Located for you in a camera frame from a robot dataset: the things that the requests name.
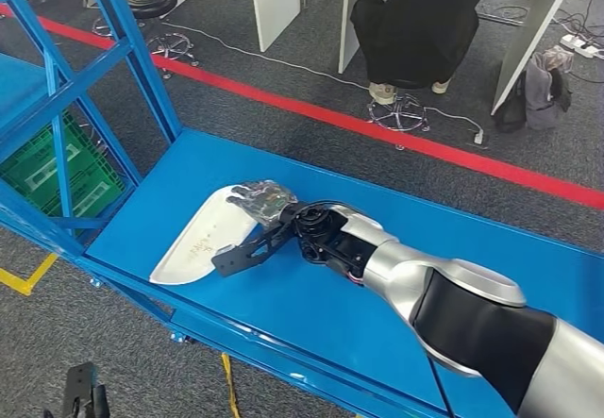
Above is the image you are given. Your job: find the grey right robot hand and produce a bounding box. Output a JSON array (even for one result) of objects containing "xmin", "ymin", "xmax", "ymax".
[{"xmin": 225, "ymin": 179, "xmax": 299, "ymax": 229}]

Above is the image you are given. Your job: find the white boat-shaped plastic part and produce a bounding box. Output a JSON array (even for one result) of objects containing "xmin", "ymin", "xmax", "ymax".
[{"xmin": 149, "ymin": 185, "xmax": 265, "ymax": 287}]

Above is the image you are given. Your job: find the blue metal shelf rack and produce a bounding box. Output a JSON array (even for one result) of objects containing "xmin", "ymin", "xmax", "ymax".
[
  {"xmin": 0, "ymin": 52, "xmax": 53, "ymax": 132},
  {"xmin": 0, "ymin": 0, "xmax": 604, "ymax": 418}
]

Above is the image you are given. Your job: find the red barrier belt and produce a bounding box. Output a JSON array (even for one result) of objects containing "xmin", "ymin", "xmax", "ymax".
[{"xmin": 0, "ymin": 3, "xmax": 604, "ymax": 211}]

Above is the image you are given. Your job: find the yellow floor tape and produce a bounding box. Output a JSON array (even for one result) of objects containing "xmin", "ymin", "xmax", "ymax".
[{"xmin": 220, "ymin": 352, "xmax": 242, "ymax": 418}]

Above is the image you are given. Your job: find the chrome-legged stool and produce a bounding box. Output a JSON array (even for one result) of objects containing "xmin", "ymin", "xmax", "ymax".
[{"xmin": 367, "ymin": 92, "xmax": 430, "ymax": 152}]

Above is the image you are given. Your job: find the green plastic crate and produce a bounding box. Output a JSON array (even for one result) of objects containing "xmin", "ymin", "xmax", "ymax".
[
  {"xmin": 0, "ymin": 111, "xmax": 103, "ymax": 201},
  {"xmin": 28, "ymin": 164, "xmax": 128, "ymax": 226}
]

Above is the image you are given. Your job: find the person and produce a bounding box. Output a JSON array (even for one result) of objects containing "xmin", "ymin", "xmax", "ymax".
[{"xmin": 350, "ymin": 0, "xmax": 523, "ymax": 105}]

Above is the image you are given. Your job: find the grey and black backpack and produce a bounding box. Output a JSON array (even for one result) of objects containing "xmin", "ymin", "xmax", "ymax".
[{"xmin": 493, "ymin": 46, "xmax": 574, "ymax": 134}]

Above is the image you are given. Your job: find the white power strip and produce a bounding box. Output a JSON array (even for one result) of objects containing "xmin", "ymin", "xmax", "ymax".
[{"xmin": 560, "ymin": 33, "xmax": 598, "ymax": 60}]

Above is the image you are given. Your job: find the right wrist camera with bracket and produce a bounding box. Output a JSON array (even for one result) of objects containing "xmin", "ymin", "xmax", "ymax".
[{"xmin": 211, "ymin": 218, "xmax": 296, "ymax": 279}]

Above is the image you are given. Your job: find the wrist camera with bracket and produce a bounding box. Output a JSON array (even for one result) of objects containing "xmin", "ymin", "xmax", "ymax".
[
  {"xmin": 211, "ymin": 218, "xmax": 296, "ymax": 279},
  {"xmin": 42, "ymin": 361, "xmax": 112, "ymax": 418}
]

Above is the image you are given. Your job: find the white floor cable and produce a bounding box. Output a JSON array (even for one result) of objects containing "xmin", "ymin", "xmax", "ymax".
[{"xmin": 160, "ymin": 21, "xmax": 485, "ymax": 147}]

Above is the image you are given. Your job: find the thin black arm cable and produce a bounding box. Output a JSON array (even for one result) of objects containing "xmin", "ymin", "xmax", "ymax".
[{"xmin": 427, "ymin": 359, "xmax": 457, "ymax": 418}]

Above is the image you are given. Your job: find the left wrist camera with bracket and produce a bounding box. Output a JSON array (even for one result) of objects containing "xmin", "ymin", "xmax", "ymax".
[{"xmin": 42, "ymin": 361, "xmax": 112, "ymax": 418}]

